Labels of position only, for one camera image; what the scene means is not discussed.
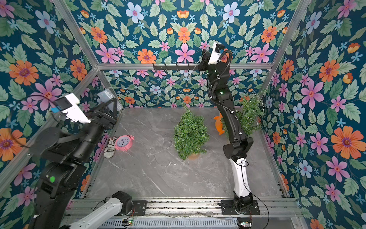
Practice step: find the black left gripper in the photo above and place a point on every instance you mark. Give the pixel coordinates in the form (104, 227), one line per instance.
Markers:
(105, 121)

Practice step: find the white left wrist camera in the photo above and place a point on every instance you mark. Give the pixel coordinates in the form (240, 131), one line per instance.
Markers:
(68, 105)

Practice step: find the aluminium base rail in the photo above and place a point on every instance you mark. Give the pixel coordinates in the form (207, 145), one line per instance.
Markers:
(207, 207)

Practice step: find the green christmas tree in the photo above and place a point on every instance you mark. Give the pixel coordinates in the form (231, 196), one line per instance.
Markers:
(190, 135)
(244, 118)

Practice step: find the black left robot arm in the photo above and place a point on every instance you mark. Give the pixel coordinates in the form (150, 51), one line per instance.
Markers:
(67, 154)

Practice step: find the pink alarm clock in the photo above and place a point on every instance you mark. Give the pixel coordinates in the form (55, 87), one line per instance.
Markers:
(124, 143)

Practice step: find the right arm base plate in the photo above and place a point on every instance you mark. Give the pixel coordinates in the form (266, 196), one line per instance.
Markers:
(229, 207)

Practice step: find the aluminium frame struts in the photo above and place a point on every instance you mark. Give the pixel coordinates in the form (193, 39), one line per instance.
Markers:
(97, 67)

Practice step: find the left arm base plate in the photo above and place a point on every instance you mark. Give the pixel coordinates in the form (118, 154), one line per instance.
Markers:
(136, 208)

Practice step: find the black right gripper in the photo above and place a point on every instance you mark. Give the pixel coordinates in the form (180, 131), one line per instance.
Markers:
(205, 61)

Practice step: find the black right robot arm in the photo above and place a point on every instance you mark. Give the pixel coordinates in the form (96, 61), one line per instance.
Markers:
(217, 66)

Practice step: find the clear battery box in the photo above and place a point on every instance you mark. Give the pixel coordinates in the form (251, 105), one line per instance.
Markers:
(107, 95)

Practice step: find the orange plush toy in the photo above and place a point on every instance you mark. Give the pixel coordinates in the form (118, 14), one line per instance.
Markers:
(219, 124)

